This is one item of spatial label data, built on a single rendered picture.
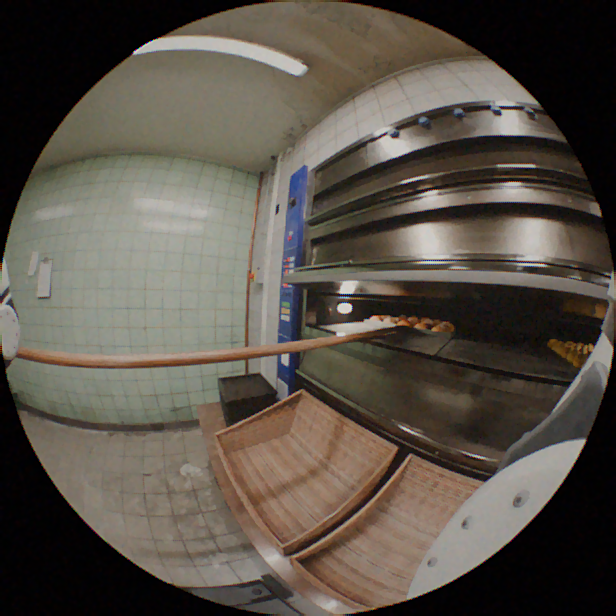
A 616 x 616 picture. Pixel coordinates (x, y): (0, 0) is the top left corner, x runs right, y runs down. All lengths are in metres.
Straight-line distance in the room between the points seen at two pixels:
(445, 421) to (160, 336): 1.80
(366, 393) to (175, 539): 1.41
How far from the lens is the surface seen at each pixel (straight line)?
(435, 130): 0.86
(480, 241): 0.57
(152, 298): 1.65
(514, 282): 0.41
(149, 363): 0.42
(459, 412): 0.63
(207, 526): 1.46
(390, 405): 0.67
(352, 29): 1.28
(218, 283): 1.65
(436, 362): 0.58
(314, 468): 0.93
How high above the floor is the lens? 1.34
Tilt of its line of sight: 4 degrees down
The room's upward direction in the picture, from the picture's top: 4 degrees clockwise
